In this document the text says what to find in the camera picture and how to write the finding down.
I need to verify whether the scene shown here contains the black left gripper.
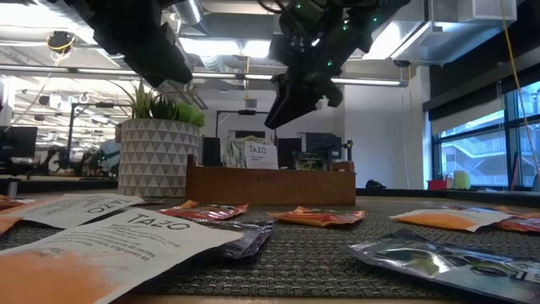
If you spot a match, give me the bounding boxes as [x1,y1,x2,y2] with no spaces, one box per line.
[62,0,194,88]

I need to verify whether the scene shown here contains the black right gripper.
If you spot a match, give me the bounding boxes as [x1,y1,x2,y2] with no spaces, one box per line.
[264,0,381,130]

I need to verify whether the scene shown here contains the dark blackcurrant Ahmad tea packet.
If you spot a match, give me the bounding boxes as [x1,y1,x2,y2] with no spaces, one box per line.
[293,150,329,171]
[208,219,274,260]
[348,230,540,304]

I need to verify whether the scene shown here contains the white orange Tazo tea packet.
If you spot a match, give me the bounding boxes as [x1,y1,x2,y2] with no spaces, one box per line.
[0,209,245,304]
[0,193,145,231]
[390,208,512,234]
[244,141,280,171]

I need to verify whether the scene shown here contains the wooden tea organiser box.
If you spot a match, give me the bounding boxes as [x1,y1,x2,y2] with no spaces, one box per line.
[185,154,357,207]

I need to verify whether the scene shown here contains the black computer monitor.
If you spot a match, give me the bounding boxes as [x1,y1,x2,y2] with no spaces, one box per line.
[0,125,39,170]
[305,132,343,160]
[276,137,303,170]
[201,135,223,167]

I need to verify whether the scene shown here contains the long tube ceiling light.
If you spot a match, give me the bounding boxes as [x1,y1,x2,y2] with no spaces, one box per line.
[0,64,409,88]

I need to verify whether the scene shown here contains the pale crumpled fabric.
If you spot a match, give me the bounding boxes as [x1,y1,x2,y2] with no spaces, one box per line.
[222,135,254,169]

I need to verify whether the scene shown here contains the succulent in triangle-patterned pot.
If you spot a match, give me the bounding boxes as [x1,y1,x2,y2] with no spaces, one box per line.
[110,78,207,198]

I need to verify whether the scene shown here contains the person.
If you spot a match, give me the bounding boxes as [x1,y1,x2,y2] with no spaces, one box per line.
[95,122,124,176]

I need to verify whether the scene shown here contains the grey woven placemat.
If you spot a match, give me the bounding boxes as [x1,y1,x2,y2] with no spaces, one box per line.
[0,196,540,299]

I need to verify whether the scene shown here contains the yellow-green cylinder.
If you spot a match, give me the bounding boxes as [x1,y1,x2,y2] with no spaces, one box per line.
[453,170,472,191]

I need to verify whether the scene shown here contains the large glass window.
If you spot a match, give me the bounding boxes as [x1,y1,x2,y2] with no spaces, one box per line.
[430,82,540,190]

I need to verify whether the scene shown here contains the black camera stand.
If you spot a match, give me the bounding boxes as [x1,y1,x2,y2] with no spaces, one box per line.
[67,100,132,170]
[214,108,278,140]

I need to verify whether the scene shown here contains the black post with knob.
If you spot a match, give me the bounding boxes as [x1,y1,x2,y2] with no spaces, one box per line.
[342,138,355,174]

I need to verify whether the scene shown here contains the yellow hanging cable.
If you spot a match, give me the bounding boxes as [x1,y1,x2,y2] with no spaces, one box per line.
[499,0,540,174]

